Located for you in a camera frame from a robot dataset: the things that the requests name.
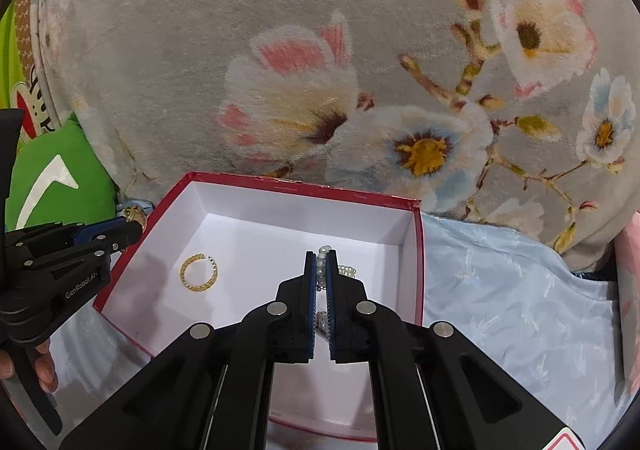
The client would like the red jewelry box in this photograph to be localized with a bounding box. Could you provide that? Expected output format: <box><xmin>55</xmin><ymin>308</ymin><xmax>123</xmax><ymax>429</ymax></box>
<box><xmin>93</xmin><ymin>172</ymin><xmax>426</xmax><ymax>443</ymax></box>

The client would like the gold jewelry piece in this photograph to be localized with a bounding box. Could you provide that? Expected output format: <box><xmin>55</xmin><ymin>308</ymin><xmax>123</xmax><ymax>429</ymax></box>
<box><xmin>122</xmin><ymin>206</ymin><xmax>149</xmax><ymax>231</ymax></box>

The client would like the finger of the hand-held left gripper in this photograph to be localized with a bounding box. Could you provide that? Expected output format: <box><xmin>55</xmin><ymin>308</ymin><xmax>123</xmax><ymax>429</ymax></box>
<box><xmin>70</xmin><ymin>220</ymin><xmax>143</xmax><ymax>251</ymax></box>

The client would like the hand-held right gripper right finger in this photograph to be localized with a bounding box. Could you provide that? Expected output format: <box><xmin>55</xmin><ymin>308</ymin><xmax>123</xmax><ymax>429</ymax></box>
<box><xmin>324</xmin><ymin>251</ymin><xmax>587</xmax><ymax>450</ymax></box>

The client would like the person's left hand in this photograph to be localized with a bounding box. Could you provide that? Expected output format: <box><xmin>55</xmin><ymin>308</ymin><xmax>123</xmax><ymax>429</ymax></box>
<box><xmin>0</xmin><ymin>339</ymin><xmax>59</xmax><ymax>393</ymax></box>

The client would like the green printed cloth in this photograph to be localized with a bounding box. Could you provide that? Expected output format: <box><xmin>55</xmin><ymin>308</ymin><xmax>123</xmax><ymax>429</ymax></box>
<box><xmin>0</xmin><ymin>0</ymin><xmax>117</xmax><ymax>231</ymax></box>

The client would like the grey floral blanket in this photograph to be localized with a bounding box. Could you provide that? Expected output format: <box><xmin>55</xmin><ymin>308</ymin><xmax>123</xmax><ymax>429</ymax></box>
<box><xmin>30</xmin><ymin>0</ymin><xmax>640</xmax><ymax>275</ymax></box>

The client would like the pink cloth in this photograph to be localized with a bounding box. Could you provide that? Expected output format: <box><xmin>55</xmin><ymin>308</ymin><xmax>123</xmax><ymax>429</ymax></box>
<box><xmin>613</xmin><ymin>212</ymin><xmax>640</xmax><ymax>391</ymax></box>

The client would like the pearl necklace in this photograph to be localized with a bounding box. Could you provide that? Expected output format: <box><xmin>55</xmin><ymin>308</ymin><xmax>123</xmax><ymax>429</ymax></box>
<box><xmin>314</xmin><ymin>245</ymin><xmax>358</xmax><ymax>340</ymax></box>

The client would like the gold ring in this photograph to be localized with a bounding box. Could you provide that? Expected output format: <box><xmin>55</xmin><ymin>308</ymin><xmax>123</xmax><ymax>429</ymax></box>
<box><xmin>179</xmin><ymin>253</ymin><xmax>219</xmax><ymax>293</ymax></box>

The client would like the light blue satin cloth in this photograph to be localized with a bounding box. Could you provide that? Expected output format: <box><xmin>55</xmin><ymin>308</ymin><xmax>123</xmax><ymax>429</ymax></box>
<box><xmin>50</xmin><ymin>210</ymin><xmax>631</xmax><ymax>450</ymax></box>

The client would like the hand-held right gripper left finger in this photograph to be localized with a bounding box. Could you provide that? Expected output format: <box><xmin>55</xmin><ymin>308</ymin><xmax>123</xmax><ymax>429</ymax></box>
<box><xmin>59</xmin><ymin>251</ymin><xmax>319</xmax><ymax>450</ymax></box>

